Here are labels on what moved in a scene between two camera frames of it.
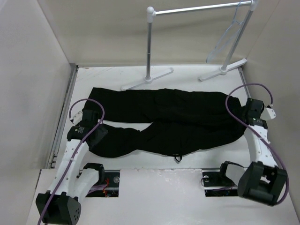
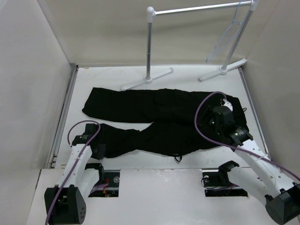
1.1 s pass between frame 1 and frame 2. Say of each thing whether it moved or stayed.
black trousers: stayed
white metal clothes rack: stayed
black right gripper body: moved
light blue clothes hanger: stayed
